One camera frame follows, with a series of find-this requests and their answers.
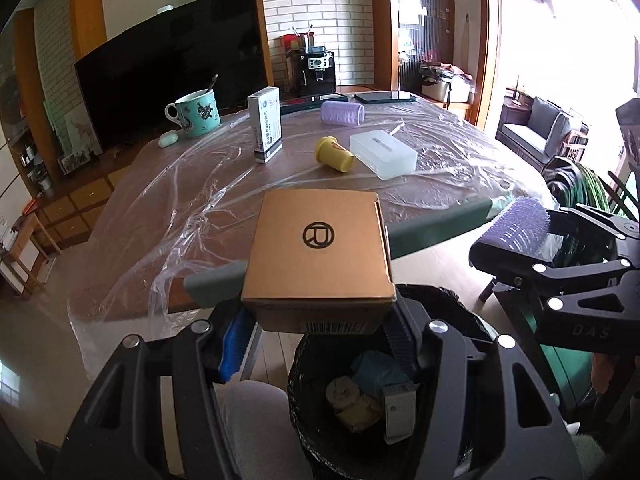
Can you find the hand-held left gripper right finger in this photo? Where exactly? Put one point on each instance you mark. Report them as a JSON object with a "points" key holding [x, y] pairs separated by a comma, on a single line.
{"points": [[400, 340]]}

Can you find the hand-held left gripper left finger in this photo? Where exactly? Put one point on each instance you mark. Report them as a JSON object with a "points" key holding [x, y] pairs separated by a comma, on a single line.
{"points": [[232, 355]]}

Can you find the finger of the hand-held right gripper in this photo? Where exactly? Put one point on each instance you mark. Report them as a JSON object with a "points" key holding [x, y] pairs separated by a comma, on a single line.
{"points": [[500, 265], [595, 225]]}

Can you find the teal packet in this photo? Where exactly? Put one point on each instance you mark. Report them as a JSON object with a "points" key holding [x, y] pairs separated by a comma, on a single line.
{"points": [[375, 372]]}

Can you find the purple hair roller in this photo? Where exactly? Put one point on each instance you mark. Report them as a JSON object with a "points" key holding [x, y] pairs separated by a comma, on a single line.
{"points": [[342, 112], [515, 225]]}

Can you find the black trash bin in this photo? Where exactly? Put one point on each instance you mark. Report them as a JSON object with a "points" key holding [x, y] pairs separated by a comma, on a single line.
{"points": [[310, 410]]}

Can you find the brown cardboard box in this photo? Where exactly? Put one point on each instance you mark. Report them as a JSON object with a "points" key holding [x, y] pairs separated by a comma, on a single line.
{"points": [[315, 260]]}

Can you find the green and dark clothes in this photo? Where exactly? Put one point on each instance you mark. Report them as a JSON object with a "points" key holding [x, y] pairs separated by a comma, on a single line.
{"points": [[590, 185]]}

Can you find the small white carton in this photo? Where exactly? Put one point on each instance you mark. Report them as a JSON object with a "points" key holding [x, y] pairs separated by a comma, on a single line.
{"points": [[400, 415]]}

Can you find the crumpled beige paper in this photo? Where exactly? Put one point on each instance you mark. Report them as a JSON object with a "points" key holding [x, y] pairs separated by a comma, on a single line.
{"points": [[342, 391]]}

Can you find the crumpled yellow paper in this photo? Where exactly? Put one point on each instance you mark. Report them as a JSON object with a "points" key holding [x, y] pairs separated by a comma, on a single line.
{"points": [[362, 415]]}

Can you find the grey armchair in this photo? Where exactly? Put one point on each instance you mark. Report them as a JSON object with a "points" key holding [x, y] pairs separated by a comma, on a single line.
{"points": [[545, 122]]}

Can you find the clear plastic table sheet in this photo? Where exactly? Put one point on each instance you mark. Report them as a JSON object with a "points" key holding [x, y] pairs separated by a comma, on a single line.
{"points": [[200, 200]]}

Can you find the translucent plastic box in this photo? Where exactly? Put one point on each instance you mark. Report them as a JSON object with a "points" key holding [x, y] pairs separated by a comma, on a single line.
{"points": [[382, 152]]}

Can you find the beige bag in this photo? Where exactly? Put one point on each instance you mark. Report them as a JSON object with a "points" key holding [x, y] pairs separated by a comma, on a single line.
{"points": [[440, 87]]}

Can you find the yellow plastic cup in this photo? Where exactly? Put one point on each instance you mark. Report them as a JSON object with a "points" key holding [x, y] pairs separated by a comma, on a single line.
{"points": [[332, 155]]}

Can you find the dark smartphone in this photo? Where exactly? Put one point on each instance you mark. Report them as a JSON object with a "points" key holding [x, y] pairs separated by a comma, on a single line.
{"points": [[385, 97]]}

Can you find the white earbuds case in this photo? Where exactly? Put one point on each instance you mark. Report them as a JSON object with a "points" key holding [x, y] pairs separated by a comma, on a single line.
{"points": [[168, 139]]}

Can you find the small wooden stool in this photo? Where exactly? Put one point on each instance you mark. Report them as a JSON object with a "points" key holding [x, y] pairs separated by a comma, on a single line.
{"points": [[27, 247]]}

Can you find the white medicine box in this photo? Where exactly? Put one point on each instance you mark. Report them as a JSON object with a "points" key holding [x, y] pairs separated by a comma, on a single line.
{"points": [[265, 125]]}

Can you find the turquoise butterfly mug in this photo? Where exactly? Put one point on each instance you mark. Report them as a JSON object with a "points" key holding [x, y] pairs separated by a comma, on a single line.
{"points": [[200, 115]]}

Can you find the floral card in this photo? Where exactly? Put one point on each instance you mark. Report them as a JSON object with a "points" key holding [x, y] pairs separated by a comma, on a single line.
{"points": [[77, 161]]}

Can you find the black coffee machine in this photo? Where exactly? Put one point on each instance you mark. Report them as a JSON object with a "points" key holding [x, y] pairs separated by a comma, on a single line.
{"points": [[315, 67]]}

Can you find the metal spoon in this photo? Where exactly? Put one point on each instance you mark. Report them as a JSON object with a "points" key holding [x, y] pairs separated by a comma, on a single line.
{"points": [[212, 84]]}

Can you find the deer picture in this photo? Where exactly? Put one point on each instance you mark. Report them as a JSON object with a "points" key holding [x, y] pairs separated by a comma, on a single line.
{"points": [[75, 130]]}

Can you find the black flat television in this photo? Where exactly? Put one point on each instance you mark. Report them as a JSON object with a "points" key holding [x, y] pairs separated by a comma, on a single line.
{"points": [[150, 70]]}

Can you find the red box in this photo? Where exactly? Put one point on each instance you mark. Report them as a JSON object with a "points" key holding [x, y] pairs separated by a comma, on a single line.
{"points": [[291, 42]]}

